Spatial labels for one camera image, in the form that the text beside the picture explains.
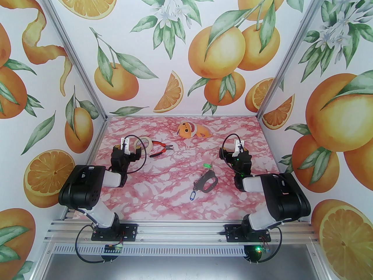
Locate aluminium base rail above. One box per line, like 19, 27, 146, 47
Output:
44, 209, 321, 244

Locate black left camera cable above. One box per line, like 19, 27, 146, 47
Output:
124, 134, 147, 174

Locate metal keyring with black strap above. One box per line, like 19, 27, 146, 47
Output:
192, 169, 219, 193

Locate black right camera cable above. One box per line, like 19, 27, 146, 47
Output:
222, 133, 254, 177

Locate aluminium frame post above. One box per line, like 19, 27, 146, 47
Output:
256, 0, 340, 119
31, 0, 108, 121

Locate red-handled pliers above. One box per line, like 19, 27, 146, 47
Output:
149, 141, 175, 158

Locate black controller with green light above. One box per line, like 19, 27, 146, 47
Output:
245, 244, 270, 264

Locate black base cable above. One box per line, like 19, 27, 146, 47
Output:
75, 225, 124, 265
254, 226, 282, 265

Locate orange plush toy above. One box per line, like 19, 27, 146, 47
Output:
176, 121, 211, 139

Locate black camera cable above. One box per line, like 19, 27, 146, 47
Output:
222, 133, 254, 177
124, 134, 147, 174

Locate beige masking tape roll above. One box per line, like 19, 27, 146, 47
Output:
135, 137, 153, 153

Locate perforated metal cable tray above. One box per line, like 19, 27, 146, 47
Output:
48, 242, 316, 256

